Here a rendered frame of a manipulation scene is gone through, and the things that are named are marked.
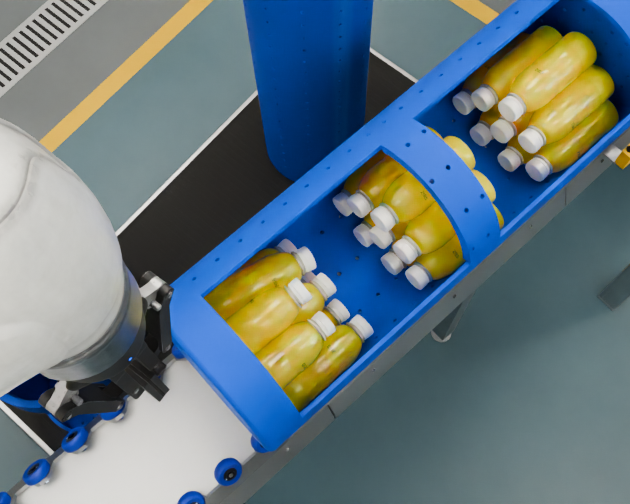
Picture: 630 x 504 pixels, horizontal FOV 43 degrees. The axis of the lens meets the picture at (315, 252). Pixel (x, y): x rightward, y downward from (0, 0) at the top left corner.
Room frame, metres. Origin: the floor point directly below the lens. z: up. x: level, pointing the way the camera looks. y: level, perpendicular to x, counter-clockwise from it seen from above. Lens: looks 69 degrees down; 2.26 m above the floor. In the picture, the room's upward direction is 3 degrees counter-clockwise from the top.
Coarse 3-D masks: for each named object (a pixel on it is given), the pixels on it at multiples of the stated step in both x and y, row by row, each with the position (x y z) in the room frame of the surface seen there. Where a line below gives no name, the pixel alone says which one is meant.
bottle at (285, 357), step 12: (300, 324) 0.32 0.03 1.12; (312, 324) 0.32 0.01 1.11; (288, 336) 0.30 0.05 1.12; (300, 336) 0.30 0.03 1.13; (312, 336) 0.30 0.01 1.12; (324, 336) 0.30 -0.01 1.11; (264, 348) 0.29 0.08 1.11; (276, 348) 0.28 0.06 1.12; (288, 348) 0.28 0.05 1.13; (300, 348) 0.28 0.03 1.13; (312, 348) 0.28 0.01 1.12; (264, 360) 0.27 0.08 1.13; (276, 360) 0.26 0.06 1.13; (288, 360) 0.26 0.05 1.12; (300, 360) 0.26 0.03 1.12; (312, 360) 0.27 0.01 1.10; (276, 372) 0.25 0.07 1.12; (288, 372) 0.25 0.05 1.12; (300, 372) 0.25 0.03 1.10
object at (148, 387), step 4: (128, 368) 0.16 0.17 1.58; (132, 368) 0.16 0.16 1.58; (128, 372) 0.15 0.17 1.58; (132, 372) 0.15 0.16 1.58; (136, 372) 0.15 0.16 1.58; (132, 376) 0.15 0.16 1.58; (136, 376) 0.15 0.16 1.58; (140, 376) 0.15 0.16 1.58; (136, 380) 0.15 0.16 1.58; (140, 380) 0.15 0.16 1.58; (144, 380) 0.15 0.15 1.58; (148, 380) 0.15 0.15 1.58; (140, 384) 0.14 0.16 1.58; (144, 384) 0.14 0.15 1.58; (148, 384) 0.14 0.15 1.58; (152, 384) 0.15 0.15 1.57; (144, 388) 0.14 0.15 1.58; (148, 388) 0.14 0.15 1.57; (152, 388) 0.14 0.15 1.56; (156, 388) 0.15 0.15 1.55; (148, 392) 0.14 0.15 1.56; (152, 392) 0.14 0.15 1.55; (156, 392) 0.14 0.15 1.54; (160, 392) 0.15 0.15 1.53; (152, 396) 0.14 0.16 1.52; (156, 396) 0.14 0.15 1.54; (160, 396) 0.14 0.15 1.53; (160, 400) 0.14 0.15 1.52
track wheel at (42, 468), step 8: (32, 464) 0.16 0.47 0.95; (40, 464) 0.16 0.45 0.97; (48, 464) 0.16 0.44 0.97; (24, 472) 0.15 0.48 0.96; (32, 472) 0.14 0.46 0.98; (40, 472) 0.14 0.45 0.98; (48, 472) 0.14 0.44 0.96; (24, 480) 0.13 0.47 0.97; (32, 480) 0.13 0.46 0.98; (40, 480) 0.13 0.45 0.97
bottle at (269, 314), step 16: (272, 288) 0.37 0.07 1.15; (288, 288) 0.36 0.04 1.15; (256, 304) 0.34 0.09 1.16; (272, 304) 0.34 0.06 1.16; (288, 304) 0.34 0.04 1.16; (240, 320) 0.32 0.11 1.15; (256, 320) 0.32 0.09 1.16; (272, 320) 0.32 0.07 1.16; (288, 320) 0.32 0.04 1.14; (240, 336) 0.30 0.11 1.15; (256, 336) 0.30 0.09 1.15; (272, 336) 0.30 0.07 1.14; (256, 352) 0.28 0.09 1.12
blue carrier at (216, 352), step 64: (576, 0) 0.84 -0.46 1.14; (448, 64) 0.70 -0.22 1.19; (384, 128) 0.59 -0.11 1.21; (448, 128) 0.70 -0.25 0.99; (320, 192) 0.48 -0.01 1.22; (448, 192) 0.47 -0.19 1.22; (512, 192) 0.57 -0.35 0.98; (320, 256) 0.48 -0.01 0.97; (192, 320) 0.30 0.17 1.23; (384, 320) 0.35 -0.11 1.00; (256, 384) 0.21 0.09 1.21
